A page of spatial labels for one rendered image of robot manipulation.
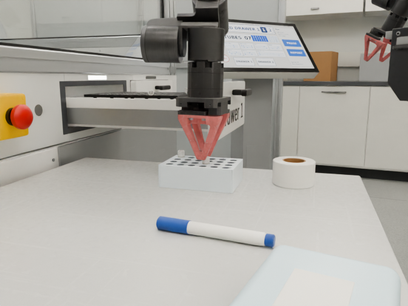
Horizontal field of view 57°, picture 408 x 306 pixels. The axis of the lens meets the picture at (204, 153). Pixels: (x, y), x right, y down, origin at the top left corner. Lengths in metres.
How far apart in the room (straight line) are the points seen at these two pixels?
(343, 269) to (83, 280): 0.22
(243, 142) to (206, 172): 1.19
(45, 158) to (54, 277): 0.46
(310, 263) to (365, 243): 0.17
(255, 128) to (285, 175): 1.18
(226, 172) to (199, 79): 0.15
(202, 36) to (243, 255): 0.33
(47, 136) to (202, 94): 0.37
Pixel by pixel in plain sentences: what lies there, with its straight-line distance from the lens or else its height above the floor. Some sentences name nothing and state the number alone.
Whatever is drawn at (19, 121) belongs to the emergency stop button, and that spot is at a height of 0.87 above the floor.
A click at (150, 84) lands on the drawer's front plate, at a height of 0.92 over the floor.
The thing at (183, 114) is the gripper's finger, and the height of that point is 0.88.
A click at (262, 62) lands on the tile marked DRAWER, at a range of 1.70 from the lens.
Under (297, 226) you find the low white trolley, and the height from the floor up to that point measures 0.76.
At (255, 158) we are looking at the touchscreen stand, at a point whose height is 0.55.
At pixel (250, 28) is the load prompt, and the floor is 1.16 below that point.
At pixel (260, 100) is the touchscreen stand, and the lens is 1.79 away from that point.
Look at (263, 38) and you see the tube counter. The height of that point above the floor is 1.11.
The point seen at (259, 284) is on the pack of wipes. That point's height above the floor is 0.80.
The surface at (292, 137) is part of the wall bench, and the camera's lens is 3.80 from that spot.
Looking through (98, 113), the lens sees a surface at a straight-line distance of 0.82.
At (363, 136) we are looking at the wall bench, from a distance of 3.75.
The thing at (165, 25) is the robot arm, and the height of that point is 1.02.
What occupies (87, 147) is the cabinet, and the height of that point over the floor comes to 0.77.
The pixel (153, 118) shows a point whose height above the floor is 0.86.
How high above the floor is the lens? 0.94
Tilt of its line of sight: 11 degrees down
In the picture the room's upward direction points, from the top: straight up
